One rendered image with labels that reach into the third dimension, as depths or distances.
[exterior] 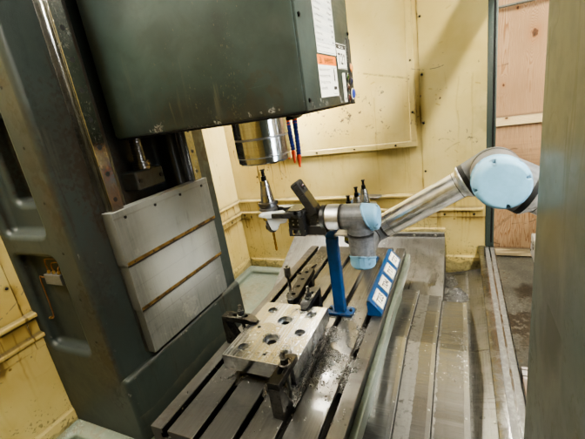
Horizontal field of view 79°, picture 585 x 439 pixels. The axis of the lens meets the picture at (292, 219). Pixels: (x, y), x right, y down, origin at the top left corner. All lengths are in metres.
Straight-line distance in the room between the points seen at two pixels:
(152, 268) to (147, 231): 0.13
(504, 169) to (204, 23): 0.78
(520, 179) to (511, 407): 0.62
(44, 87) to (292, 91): 0.67
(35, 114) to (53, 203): 0.24
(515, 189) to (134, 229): 1.07
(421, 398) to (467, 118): 1.27
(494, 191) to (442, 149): 1.08
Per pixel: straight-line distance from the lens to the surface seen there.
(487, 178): 0.91
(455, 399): 1.32
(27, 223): 1.43
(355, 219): 1.00
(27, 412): 1.68
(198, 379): 1.22
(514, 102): 3.62
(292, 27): 0.90
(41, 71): 1.22
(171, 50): 1.08
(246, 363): 1.10
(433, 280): 1.91
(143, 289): 1.31
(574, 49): 0.51
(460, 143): 1.97
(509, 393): 1.26
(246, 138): 1.02
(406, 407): 1.27
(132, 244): 1.26
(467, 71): 1.95
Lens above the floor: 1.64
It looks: 17 degrees down
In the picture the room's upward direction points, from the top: 9 degrees counter-clockwise
